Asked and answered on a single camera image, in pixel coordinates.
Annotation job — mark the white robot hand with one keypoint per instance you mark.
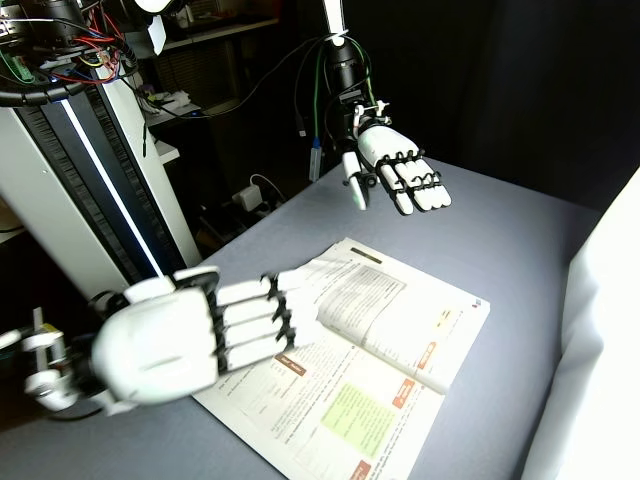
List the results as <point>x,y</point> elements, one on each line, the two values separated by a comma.
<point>155,345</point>
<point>385,145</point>

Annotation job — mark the printed book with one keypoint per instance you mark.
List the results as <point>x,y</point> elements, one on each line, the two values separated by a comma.
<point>360,380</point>

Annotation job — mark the grey USB plug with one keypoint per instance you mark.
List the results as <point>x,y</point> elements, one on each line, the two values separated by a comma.
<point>315,160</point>

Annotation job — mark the black backdrop curtain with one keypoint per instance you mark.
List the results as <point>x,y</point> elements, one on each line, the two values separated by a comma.
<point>500,75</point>

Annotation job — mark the white power adapter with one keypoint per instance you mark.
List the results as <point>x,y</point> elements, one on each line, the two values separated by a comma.
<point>250,198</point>

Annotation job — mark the grey table cloth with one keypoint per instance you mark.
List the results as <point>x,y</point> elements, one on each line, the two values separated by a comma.
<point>500,260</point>

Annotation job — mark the white robot body column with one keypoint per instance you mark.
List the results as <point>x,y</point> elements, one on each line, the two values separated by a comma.
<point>60,190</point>

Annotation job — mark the storage shelf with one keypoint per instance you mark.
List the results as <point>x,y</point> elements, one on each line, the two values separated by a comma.
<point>220,30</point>

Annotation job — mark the white paper tag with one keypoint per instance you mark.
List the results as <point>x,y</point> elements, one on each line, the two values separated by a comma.
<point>158,34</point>

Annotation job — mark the white backdrop sheet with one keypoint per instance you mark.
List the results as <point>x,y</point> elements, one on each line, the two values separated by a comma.
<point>590,350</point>

